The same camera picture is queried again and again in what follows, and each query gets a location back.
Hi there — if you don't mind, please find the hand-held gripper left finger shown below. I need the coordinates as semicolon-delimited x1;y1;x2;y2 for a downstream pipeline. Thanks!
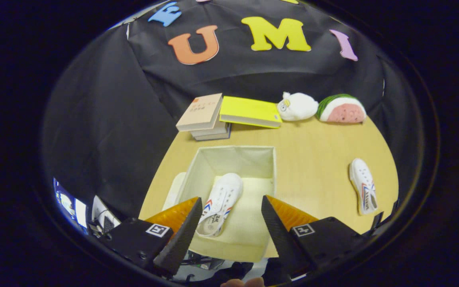
97;197;203;276

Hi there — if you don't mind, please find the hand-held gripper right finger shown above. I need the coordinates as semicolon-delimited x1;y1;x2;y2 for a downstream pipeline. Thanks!
261;195;368;278

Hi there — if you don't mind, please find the cream fabric storage box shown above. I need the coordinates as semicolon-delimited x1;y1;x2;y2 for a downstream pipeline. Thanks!
162;145;277;263

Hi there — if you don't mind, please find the white canvas shoe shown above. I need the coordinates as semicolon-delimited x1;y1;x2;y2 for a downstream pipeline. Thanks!
348;158;379;216
196;173;244;238

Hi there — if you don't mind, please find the pale grey book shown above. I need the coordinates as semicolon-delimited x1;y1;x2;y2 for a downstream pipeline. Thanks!
191;121;228;138

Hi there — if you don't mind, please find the laptop with lit screen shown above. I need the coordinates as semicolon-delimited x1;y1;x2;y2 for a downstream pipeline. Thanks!
54;179;89;234

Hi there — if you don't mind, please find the beige book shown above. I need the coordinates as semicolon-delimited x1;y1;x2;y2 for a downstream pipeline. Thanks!
176;93;223;132

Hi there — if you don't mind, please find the black backdrop cloth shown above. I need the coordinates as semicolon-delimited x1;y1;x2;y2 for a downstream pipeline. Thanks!
40;0;421;220

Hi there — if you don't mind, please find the yellow book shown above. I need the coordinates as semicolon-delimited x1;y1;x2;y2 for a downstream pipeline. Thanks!
219;96;282;129

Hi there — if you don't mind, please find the white plush toy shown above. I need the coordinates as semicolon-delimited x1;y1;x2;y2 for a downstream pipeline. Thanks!
277;92;319;122

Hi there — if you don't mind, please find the watermelon slice plush toy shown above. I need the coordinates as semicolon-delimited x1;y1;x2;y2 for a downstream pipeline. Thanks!
316;94;367;123

